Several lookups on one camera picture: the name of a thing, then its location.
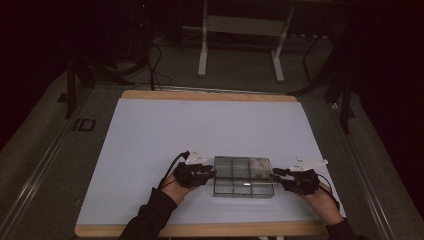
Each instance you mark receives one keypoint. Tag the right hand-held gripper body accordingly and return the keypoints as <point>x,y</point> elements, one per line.
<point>303,180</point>

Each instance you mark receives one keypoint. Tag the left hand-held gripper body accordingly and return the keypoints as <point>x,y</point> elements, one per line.
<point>188,175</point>

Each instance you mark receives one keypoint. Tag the copper scouring ball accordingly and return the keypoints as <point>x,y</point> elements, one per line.
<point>260,166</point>

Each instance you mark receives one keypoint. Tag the clear compartment box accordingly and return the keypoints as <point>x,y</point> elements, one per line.
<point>243,181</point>

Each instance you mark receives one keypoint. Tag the person's left hand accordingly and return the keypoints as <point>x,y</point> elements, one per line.
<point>175,191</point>

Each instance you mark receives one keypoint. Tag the person's right hand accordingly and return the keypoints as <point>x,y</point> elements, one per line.
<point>321,205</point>

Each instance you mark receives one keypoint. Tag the small white item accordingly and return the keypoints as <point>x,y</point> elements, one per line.
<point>248,184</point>

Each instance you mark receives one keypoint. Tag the white table mat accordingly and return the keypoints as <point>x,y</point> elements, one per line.
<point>200,133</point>

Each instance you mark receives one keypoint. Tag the black tripod stand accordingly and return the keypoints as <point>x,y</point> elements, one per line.
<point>343,100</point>

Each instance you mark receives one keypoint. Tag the black metal stand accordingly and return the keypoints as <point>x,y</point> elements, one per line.
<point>71,90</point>

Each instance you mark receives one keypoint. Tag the metal floor rail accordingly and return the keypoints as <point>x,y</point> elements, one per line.
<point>36,180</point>
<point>363,173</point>
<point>213,90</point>

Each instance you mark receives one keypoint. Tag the white metal table frame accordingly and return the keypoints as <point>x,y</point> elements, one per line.
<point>243,26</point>

